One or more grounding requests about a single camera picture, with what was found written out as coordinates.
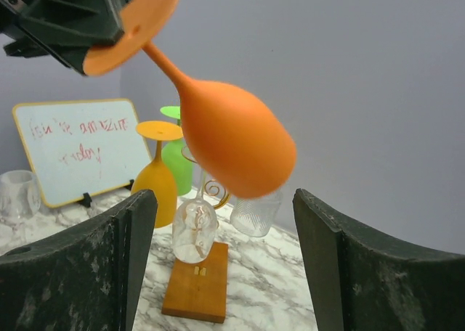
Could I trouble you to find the white framed whiteboard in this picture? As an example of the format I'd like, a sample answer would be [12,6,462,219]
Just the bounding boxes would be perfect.
[12,99,151,208]

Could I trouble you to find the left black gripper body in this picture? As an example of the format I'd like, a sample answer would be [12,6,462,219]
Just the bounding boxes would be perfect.
[0,0,145,41]

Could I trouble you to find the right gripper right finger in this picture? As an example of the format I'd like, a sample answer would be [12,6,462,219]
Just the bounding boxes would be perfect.
[293,189,464,330]

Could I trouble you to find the clear patterned stemmed glass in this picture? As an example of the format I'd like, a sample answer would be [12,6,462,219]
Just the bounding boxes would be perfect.
[230,189,283,237]

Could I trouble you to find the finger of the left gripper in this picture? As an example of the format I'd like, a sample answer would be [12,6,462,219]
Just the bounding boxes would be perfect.
[3,33,89,76]
[16,0,126,52]

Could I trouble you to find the green plastic goblet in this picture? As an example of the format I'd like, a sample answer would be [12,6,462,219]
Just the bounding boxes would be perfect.
[159,105,195,197]

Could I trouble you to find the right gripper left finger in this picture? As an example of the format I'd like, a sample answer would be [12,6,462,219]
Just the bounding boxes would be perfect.
[1,190,158,330]

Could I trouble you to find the yellow plastic goblet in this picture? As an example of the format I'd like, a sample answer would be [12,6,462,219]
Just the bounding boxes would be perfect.
[131,120,183,228]

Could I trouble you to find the clear round wine glass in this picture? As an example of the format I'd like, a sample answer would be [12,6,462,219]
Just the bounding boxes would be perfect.
[172,169,218,263]

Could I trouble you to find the gold wire wine glass rack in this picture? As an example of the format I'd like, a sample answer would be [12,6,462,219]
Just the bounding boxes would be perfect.
[161,144,233,324]

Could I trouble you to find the orange plastic goblet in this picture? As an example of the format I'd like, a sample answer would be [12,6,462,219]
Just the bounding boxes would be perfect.
[83,0,297,199]

